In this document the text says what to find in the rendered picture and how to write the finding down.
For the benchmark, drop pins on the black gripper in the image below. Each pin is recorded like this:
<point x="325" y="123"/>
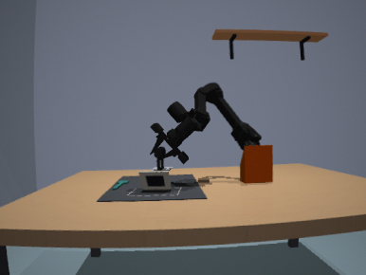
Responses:
<point x="173" y="139"/>

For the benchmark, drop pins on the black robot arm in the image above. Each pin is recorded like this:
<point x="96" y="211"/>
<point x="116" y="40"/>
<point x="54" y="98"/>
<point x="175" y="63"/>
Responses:
<point x="198" y="118"/>

